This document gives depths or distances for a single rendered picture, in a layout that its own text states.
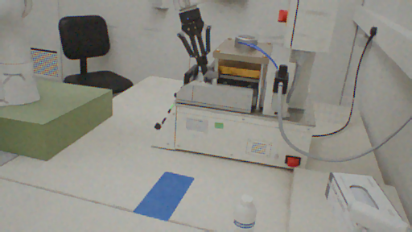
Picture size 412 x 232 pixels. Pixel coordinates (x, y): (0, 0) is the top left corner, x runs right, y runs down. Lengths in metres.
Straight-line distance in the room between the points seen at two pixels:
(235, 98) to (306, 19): 0.32
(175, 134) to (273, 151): 0.33
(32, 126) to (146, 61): 1.99
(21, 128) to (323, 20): 0.97
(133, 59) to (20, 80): 1.87
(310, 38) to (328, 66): 1.73
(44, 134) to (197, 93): 0.49
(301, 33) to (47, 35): 2.77
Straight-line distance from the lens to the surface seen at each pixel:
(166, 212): 1.00
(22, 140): 1.29
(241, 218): 0.83
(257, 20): 2.82
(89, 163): 1.23
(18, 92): 1.41
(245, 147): 1.23
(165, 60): 3.05
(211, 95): 1.19
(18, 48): 1.38
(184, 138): 1.27
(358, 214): 0.60
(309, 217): 0.99
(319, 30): 1.13
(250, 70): 1.22
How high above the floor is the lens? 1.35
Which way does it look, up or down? 22 degrees down
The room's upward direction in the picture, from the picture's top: 5 degrees clockwise
